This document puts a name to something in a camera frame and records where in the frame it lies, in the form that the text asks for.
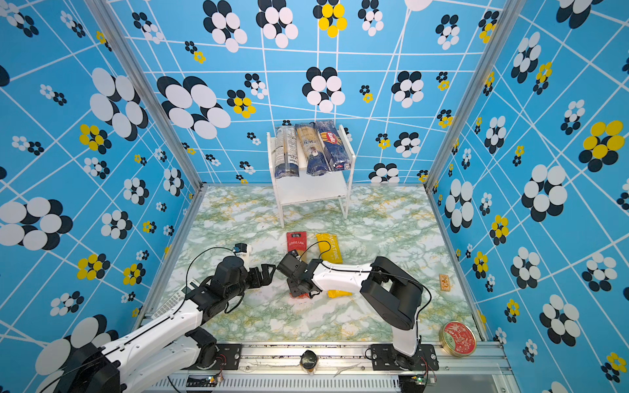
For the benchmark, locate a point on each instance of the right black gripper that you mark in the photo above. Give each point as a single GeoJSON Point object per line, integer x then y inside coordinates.
{"type": "Point", "coordinates": [292, 288]}

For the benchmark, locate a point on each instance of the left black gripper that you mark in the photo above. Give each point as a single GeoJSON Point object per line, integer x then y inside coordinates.
{"type": "Point", "coordinates": [267, 277]}

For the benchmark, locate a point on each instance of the red spaghetti bag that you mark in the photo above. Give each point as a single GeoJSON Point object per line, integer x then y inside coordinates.
{"type": "Point", "coordinates": [297, 246]}

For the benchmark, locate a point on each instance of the yellow Pastatime spaghetti bag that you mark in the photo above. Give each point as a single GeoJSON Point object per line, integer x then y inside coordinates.
{"type": "Point", "coordinates": [330, 251]}

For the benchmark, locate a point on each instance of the white label spaghetti bag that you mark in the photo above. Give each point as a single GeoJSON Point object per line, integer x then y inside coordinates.
{"type": "Point", "coordinates": [285, 155]}

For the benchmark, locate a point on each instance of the blue clear spaghetti bag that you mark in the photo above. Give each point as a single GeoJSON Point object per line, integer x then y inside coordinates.
{"type": "Point", "coordinates": [316, 163]}

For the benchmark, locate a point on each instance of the blue Barilla spaghetti box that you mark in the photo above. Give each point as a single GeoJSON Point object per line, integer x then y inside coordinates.
{"type": "Point", "coordinates": [334, 149]}

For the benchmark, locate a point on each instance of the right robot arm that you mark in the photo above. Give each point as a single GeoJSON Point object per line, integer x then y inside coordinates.
{"type": "Point", "coordinates": [395, 295]}

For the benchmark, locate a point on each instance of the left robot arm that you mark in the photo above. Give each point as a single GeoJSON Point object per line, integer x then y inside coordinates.
{"type": "Point", "coordinates": [172, 342]}

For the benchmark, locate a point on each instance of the white two-tier shelf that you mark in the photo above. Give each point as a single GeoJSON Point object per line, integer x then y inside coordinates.
{"type": "Point", "coordinates": [292, 191]}

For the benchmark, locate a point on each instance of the black round knob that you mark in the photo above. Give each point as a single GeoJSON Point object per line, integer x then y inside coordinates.
{"type": "Point", "coordinates": [309, 361]}

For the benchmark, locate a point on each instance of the small wooden block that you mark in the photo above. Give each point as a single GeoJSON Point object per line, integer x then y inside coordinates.
{"type": "Point", "coordinates": [445, 284]}

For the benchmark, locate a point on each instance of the round red tin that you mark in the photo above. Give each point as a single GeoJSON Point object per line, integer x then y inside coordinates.
{"type": "Point", "coordinates": [457, 339]}

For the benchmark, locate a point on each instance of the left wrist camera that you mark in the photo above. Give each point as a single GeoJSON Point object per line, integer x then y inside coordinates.
{"type": "Point", "coordinates": [242, 250]}

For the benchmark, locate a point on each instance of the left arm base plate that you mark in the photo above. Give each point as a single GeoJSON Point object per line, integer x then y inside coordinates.
{"type": "Point", "coordinates": [221, 356]}

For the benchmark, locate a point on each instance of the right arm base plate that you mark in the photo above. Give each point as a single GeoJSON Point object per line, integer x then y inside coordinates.
{"type": "Point", "coordinates": [385, 358]}

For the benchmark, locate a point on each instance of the aluminium front rail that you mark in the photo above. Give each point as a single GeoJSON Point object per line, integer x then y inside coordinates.
{"type": "Point", "coordinates": [319, 367]}

